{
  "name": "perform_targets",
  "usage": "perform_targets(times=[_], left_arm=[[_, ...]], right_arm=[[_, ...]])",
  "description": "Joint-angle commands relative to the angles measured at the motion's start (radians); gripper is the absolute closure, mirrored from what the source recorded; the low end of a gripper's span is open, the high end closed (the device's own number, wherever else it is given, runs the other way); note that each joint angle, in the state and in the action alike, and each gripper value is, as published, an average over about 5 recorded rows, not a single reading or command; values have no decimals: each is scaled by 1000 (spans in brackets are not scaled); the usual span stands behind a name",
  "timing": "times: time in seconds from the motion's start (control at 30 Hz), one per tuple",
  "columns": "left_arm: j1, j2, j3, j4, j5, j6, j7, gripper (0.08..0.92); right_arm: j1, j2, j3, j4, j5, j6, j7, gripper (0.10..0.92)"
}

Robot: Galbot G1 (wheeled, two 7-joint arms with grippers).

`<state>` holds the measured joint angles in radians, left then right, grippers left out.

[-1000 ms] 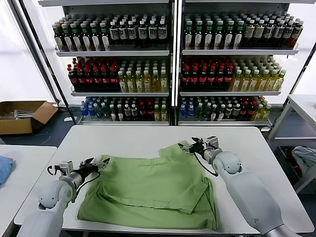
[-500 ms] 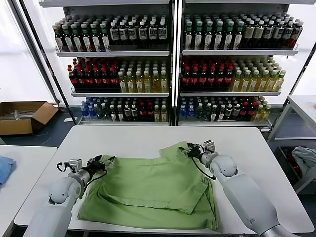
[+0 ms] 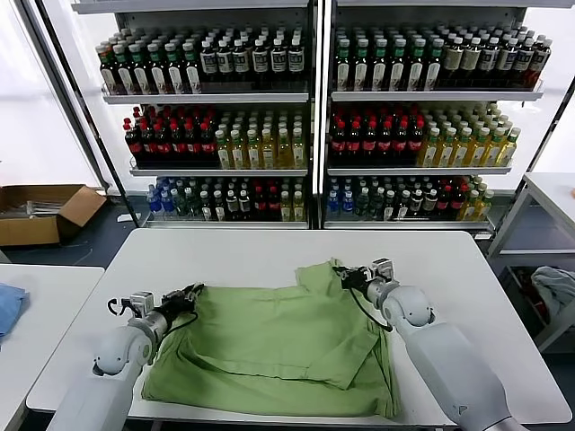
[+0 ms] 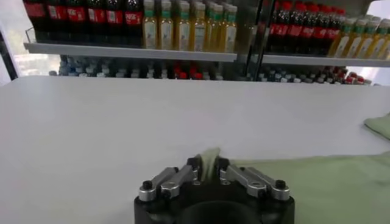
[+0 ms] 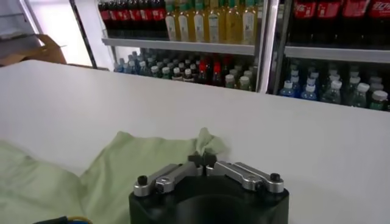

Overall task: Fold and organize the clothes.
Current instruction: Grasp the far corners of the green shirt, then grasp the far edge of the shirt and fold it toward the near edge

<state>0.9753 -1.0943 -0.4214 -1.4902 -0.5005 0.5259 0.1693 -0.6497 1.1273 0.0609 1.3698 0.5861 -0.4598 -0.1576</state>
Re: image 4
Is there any white metal shelf rack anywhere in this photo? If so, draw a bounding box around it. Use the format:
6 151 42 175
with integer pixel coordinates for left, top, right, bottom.
243 0 390 86
23 0 263 82

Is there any black window frame post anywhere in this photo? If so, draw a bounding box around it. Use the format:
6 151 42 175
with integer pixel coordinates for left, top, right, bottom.
0 30 19 82

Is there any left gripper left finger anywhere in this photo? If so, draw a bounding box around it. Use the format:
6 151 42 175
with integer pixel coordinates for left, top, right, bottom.
138 156 201 202

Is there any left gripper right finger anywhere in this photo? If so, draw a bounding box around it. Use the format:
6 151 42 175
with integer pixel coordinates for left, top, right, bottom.
216 156 291 201

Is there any green polo shirt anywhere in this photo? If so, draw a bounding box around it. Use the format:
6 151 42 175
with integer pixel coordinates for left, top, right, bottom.
194 112 390 224

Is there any yellow drink bottle green label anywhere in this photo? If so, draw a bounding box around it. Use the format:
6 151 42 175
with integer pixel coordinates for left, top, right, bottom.
356 20 378 59
190 1 207 52
328 18 356 58
346 19 366 58
174 0 191 51
142 0 158 49
158 0 174 51
221 5 238 54
367 19 390 60
380 27 390 60
205 3 222 52

